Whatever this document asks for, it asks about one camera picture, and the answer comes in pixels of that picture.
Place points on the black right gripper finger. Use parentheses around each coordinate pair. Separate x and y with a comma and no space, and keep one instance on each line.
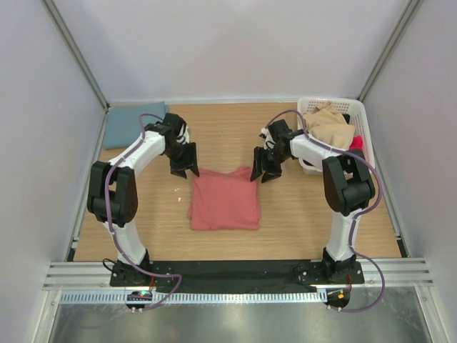
(257,169)
(271,173)

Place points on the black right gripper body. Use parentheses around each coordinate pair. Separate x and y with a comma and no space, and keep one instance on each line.
(273,158)

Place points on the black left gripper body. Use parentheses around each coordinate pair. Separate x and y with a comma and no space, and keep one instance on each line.
(178,156)

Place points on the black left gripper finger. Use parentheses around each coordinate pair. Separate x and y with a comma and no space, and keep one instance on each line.
(179,169)
(191,158)

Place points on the salmon red t-shirt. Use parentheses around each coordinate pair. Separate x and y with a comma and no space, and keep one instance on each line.
(224,201)

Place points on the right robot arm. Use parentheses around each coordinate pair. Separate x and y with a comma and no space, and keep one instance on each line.
(347,183)

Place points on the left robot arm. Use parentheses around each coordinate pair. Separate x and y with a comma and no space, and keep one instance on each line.
(113,197)

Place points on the folded blue-grey t-shirt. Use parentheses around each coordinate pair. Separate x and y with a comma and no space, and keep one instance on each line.
(123,125)

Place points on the beige t-shirt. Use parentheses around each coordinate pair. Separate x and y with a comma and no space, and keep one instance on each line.
(327,124)

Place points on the black garment in basket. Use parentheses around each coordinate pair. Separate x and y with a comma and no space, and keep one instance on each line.
(347,118)

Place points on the magenta pink t-shirt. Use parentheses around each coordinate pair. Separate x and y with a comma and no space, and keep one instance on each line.
(357,143)

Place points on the white plastic laundry basket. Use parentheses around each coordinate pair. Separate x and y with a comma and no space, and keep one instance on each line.
(357,117)

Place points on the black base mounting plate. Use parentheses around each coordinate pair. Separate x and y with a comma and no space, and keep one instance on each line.
(235,277)

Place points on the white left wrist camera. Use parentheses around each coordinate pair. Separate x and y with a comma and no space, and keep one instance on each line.
(183,136)

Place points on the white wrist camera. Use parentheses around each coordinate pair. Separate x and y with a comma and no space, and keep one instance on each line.
(183,136)
(269,143)

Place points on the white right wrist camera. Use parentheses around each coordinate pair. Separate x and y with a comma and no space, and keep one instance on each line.
(269,143)

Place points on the aluminium front rail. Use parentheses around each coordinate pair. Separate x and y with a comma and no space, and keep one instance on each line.
(92,275)

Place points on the perforated cable duct strip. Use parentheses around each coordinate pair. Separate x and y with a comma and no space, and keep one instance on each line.
(142,298)

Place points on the left aluminium frame post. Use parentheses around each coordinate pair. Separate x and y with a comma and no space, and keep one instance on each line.
(72,46)

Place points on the aluminium frame post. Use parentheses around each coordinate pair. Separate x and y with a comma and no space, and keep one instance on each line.
(72,46)
(400,28)

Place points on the right aluminium frame post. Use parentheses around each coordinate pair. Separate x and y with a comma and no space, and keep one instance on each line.
(400,28)

